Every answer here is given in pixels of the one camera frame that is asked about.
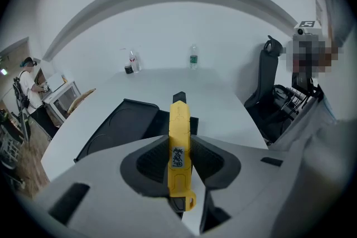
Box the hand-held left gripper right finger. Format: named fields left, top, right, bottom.
left=191, top=135, right=303, bottom=238

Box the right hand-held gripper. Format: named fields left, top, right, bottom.
left=293, top=20, right=322, bottom=37

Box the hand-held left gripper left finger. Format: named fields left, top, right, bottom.
left=35, top=135, right=196, bottom=238

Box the black box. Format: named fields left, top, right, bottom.
left=73, top=98, right=199, bottom=164

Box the yellow utility knife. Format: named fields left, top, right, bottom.
left=167, top=91, right=197, bottom=212

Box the black mesh office chair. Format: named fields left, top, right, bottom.
left=244, top=35, right=324, bottom=144

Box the person's torso in grey shirt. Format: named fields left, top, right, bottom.
left=274, top=86, right=357, bottom=154

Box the small white table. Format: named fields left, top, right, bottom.
left=41, top=80, right=82, bottom=124

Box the white box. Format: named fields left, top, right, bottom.
left=44, top=72, right=64, bottom=93

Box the clear bottle red label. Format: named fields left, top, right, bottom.
left=128, top=49, right=142, bottom=74

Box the clear bottle green label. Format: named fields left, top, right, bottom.
left=189, top=43, right=199, bottom=70

